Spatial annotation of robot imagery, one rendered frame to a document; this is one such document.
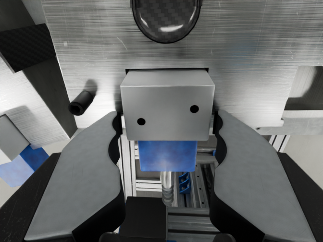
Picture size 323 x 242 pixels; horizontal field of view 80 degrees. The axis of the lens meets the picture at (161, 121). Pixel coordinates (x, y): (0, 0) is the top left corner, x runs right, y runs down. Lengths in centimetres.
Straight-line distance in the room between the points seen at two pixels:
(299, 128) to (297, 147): 124
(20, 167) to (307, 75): 28
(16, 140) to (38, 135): 2
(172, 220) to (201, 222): 7
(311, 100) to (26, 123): 26
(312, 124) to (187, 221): 37
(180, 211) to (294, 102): 43
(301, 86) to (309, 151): 142
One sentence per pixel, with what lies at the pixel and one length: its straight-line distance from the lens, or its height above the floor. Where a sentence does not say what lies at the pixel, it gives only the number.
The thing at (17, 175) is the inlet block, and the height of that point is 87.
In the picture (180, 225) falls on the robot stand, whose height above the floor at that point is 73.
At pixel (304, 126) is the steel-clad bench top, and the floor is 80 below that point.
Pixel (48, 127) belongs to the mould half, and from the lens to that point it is 22.
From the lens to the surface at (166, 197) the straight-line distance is 19.
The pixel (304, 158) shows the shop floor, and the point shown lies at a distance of 163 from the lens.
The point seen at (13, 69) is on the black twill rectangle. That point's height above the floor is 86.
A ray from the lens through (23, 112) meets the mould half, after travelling 22.
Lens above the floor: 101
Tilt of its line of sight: 59 degrees down
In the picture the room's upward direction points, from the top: 177 degrees counter-clockwise
